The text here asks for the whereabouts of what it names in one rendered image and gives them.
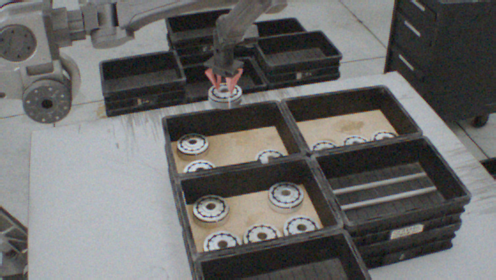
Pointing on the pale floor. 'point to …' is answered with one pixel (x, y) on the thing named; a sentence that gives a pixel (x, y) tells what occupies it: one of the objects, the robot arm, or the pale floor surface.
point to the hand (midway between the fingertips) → (224, 89)
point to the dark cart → (446, 55)
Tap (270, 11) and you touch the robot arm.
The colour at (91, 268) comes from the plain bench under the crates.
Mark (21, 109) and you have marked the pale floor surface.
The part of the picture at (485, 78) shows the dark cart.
